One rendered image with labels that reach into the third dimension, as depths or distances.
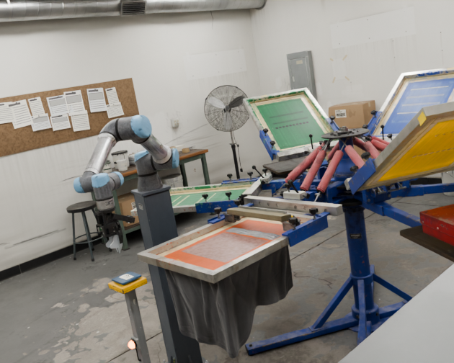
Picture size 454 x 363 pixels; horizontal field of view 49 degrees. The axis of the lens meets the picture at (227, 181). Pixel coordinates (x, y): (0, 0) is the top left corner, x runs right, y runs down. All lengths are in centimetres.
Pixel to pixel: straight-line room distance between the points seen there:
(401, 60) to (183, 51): 288
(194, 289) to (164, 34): 507
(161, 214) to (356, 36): 466
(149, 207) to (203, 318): 79
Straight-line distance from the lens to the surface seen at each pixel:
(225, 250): 248
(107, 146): 253
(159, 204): 298
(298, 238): 247
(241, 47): 798
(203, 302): 245
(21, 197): 603
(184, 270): 227
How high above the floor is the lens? 179
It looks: 12 degrees down
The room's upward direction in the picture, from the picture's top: 9 degrees counter-clockwise
